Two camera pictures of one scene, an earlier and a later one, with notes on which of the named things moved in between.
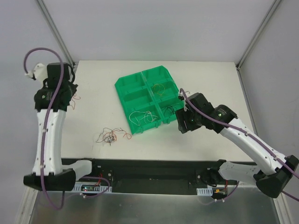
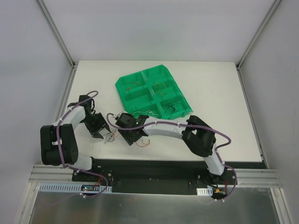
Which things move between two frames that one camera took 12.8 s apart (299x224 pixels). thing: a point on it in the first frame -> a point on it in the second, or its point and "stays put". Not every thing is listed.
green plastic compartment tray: (139, 107) stays put
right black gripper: (183, 121) -> (127, 134)
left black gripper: (70, 88) -> (98, 126)
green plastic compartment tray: (164, 93) stays put
